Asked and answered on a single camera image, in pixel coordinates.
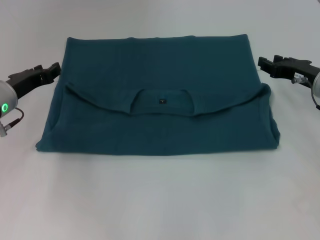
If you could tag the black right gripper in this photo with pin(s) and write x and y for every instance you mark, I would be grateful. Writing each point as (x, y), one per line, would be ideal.
(297, 68)

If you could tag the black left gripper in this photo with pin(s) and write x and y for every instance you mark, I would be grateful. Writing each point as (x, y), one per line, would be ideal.
(23, 81)

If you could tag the teal blue printed t-shirt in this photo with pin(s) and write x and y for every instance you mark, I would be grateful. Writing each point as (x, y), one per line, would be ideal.
(155, 120)

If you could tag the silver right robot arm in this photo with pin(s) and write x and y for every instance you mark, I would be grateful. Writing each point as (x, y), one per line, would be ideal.
(317, 85)

